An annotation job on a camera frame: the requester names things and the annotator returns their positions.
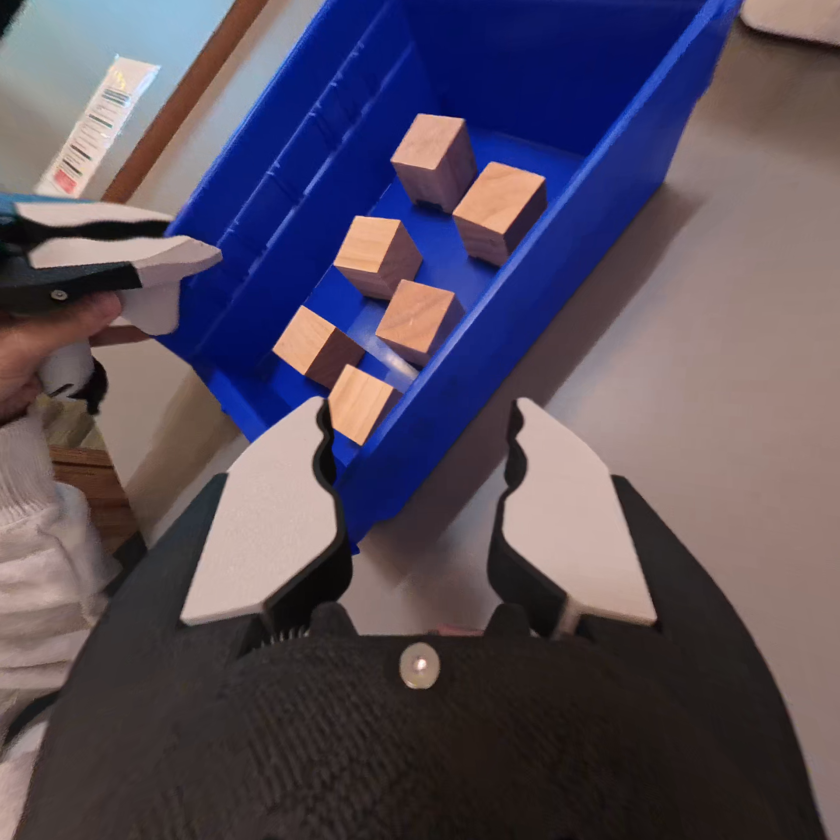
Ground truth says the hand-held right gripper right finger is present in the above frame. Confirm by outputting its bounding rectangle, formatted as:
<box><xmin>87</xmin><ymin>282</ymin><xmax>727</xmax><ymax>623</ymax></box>
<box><xmin>487</xmin><ymin>397</ymin><xmax>658</xmax><ymax>641</ymax></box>

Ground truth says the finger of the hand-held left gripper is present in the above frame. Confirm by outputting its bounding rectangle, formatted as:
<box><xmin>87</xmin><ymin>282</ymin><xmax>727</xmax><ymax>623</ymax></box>
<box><xmin>13</xmin><ymin>200</ymin><xmax>175</xmax><ymax>242</ymax></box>
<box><xmin>28</xmin><ymin>235</ymin><xmax>224</xmax><ymax>291</ymax></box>

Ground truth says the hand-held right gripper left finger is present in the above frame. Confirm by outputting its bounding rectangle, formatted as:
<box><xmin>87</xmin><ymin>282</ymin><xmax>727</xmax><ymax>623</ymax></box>
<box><xmin>178</xmin><ymin>395</ymin><xmax>355</xmax><ymax>627</ymax></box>

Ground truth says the pile of wooden cubes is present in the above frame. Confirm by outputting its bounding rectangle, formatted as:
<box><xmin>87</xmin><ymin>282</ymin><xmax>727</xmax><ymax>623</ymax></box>
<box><xmin>272</xmin><ymin>113</ymin><xmax>549</xmax><ymax>447</ymax></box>

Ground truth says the blue plastic bin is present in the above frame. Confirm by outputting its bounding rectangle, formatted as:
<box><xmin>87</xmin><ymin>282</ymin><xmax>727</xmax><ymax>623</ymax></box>
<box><xmin>154</xmin><ymin>0</ymin><xmax>746</xmax><ymax>555</ymax></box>

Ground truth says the person's left forearm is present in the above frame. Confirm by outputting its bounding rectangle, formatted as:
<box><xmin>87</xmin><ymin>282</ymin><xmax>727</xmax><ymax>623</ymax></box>
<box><xmin>0</xmin><ymin>403</ymin><xmax>126</xmax><ymax>769</ymax></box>

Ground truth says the person's left hand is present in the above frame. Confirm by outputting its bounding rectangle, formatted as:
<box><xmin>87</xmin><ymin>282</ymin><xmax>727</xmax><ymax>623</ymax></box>
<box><xmin>0</xmin><ymin>292</ymin><xmax>155</xmax><ymax>424</ymax></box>

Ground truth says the narrow laminated sheet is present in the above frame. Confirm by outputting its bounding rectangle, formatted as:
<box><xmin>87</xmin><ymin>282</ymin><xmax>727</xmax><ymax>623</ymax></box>
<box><xmin>36</xmin><ymin>56</ymin><xmax>161</xmax><ymax>198</ymax></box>

